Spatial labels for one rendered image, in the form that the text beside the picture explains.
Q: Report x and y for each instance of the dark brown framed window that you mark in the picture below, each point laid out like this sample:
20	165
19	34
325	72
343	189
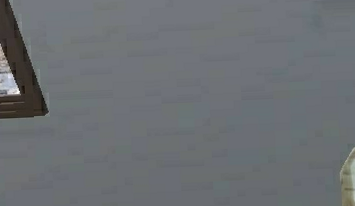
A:
20	74

